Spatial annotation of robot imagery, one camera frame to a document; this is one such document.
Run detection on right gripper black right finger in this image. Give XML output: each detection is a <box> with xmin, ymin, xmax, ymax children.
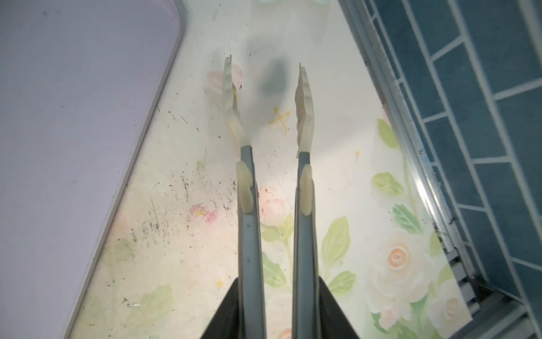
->
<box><xmin>318</xmin><ymin>277</ymin><xmax>359</xmax><ymax>339</ymax></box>

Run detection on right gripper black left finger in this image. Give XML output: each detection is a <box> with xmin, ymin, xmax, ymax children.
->
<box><xmin>200</xmin><ymin>278</ymin><xmax>240</xmax><ymax>339</ymax></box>

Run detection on metal tongs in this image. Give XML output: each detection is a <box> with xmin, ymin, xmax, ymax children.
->
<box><xmin>222</xmin><ymin>56</ymin><xmax>322</xmax><ymax>338</ymax></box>

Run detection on lavender plastic tray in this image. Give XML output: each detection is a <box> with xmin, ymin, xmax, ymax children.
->
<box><xmin>1</xmin><ymin>1</ymin><xmax>187</xmax><ymax>338</ymax></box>

